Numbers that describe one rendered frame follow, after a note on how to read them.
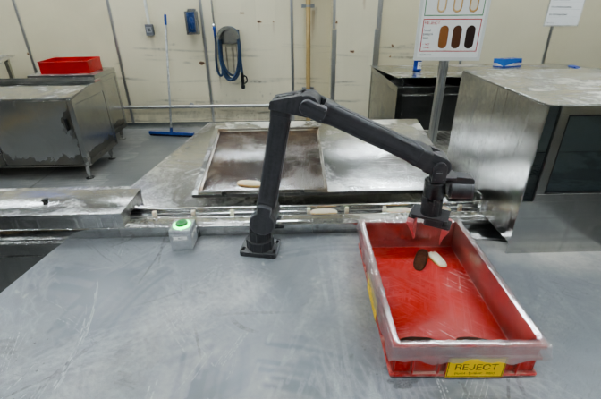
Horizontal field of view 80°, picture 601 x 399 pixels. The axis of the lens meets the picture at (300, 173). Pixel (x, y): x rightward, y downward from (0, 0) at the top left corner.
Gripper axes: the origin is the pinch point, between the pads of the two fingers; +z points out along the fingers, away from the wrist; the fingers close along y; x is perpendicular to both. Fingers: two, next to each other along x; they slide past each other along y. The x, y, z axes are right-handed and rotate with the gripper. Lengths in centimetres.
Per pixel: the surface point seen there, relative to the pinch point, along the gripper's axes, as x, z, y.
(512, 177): 22.5, -14.1, 19.3
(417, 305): -19.4, 8.3, 2.3
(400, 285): -14.2, 8.2, -3.6
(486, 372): -33.3, 6.4, 19.5
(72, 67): 134, -9, -392
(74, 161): 74, 64, -329
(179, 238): -31, 2, -71
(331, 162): 36, -2, -47
